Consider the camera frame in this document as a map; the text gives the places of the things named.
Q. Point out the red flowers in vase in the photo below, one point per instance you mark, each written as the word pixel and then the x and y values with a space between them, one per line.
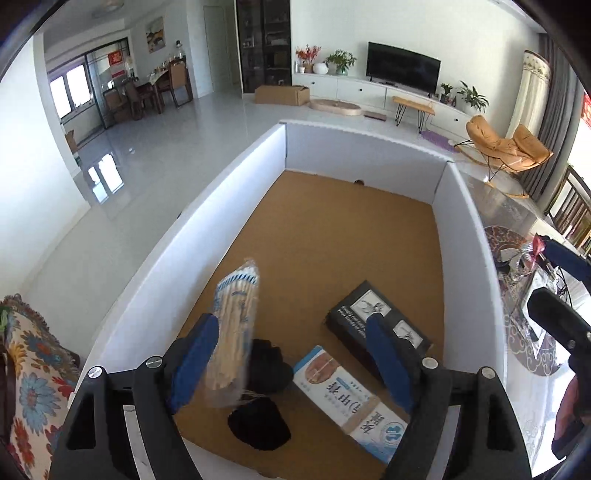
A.
pixel 307 55

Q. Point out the white storage box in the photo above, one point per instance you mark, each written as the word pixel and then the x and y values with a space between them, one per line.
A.
pixel 198 263

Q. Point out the person's right forearm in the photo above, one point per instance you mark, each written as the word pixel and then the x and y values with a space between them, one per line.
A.
pixel 568 415

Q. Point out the wooden dining chair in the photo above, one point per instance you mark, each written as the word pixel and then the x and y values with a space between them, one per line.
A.
pixel 138 97
pixel 180 78

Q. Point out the blue white ointment box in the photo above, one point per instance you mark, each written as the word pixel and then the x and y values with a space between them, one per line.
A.
pixel 337 392

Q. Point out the wooden dining table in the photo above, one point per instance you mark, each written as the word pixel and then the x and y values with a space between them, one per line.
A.
pixel 154 85

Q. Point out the glass balcony door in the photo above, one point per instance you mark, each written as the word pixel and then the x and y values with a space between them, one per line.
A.
pixel 78 87

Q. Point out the wooden bench with metal legs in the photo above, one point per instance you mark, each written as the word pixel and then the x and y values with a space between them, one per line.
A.
pixel 413 102

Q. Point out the bag of wooden cotton swabs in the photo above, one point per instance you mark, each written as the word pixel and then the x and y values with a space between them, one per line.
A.
pixel 235 332

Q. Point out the standing air conditioner with cover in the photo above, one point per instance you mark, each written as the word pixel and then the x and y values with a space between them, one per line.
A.
pixel 531 101

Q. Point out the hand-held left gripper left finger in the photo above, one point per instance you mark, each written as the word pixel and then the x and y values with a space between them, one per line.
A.
pixel 194 360

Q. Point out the white interior door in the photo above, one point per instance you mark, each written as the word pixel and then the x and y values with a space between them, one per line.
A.
pixel 221 50

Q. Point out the red wall calendar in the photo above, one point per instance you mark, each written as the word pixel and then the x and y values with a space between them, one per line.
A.
pixel 587 108

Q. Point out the red door poster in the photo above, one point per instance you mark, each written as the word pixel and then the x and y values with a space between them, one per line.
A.
pixel 117 57

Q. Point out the round beige floor cushion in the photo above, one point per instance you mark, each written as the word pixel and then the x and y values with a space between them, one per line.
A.
pixel 334 107

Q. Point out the silver glitter hair bow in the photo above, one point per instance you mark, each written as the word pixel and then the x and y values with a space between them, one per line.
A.
pixel 517 256

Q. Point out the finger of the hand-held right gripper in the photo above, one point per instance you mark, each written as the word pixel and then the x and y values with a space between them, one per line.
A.
pixel 554 314
pixel 565 258

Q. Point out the wooden slatted chair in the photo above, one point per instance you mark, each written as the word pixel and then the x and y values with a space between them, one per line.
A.
pixel 572 207

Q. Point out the small dark floor mat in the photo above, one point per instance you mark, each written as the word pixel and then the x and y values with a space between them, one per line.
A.
pixel 375 116

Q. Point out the framed wall painting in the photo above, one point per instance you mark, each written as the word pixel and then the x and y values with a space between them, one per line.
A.
pixel 155 33

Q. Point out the black cardboard box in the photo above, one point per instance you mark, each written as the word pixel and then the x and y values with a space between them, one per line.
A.
pixel 355 309

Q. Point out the clear plastic package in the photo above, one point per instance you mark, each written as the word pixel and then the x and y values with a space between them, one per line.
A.
pixel 531 281

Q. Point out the black television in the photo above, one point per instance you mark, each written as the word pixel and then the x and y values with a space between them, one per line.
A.
pixel 401 67

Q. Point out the green bushy potted plant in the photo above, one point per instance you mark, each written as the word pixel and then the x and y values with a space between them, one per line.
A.
pixel 340 60

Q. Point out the orange lounge chair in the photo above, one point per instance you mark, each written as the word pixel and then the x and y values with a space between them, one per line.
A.
pixel 498 143

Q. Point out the grey curtain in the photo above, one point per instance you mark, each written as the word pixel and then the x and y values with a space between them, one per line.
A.
pixel 554 129

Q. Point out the large leafy potted plant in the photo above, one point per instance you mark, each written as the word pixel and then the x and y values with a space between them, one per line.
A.
pixel 471 97

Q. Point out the white round vase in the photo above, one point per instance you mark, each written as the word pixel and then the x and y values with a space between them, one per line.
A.
pixel 321 68

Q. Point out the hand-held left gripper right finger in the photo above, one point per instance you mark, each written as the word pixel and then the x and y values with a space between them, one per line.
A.
pixel 390 364

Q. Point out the floral patterned cloth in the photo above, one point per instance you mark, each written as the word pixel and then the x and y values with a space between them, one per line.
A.
pixel 37 369

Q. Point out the dark glass display cabinet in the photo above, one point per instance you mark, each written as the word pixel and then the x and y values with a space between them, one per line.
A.
pixel 263 41

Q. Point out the purple floor mat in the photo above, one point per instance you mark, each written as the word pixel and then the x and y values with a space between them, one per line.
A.
pixel 436 140

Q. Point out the white television cabinet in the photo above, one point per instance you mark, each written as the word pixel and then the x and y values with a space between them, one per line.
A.
pixel 351 85

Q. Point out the red foil packet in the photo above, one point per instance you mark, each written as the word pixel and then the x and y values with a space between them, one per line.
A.
pixel 538 244

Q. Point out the small potted plant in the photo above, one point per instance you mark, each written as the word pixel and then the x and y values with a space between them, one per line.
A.
pixel 446 91

